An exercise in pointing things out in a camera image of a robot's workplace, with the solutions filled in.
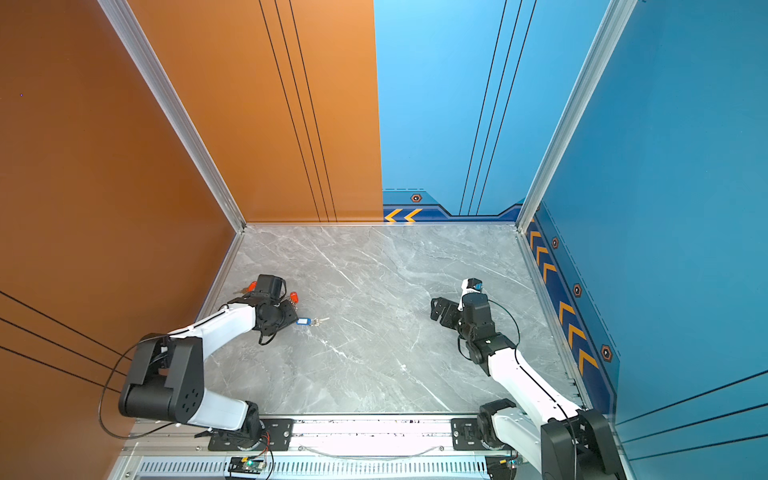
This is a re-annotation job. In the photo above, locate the red tag key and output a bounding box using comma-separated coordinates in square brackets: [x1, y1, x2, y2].
[242, 281, 299, 304]

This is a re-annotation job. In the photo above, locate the blue tag key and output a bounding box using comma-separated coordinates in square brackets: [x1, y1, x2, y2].
[295, 317, 329, 327]

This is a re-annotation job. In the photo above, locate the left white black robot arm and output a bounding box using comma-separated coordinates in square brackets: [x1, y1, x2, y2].
[118, 274, 299, 450]

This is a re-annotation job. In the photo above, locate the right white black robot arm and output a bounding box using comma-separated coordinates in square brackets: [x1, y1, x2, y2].
[430, 289, 627, 479]

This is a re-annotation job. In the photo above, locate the green circuit board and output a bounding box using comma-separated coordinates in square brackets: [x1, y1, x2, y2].
[227, 456, 268, 479]

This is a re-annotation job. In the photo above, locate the white vented grille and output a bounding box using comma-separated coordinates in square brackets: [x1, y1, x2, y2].
[130, 456, 490, 479]

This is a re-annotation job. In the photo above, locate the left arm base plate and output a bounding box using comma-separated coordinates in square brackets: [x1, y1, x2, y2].
[207, 418, 294, 452]

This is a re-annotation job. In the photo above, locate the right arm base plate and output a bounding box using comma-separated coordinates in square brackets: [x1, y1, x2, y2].
[450, 417, 491, 451]

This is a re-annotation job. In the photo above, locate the aluminium front rail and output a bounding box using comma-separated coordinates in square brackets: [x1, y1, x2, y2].
[122, 413, 625, 458]

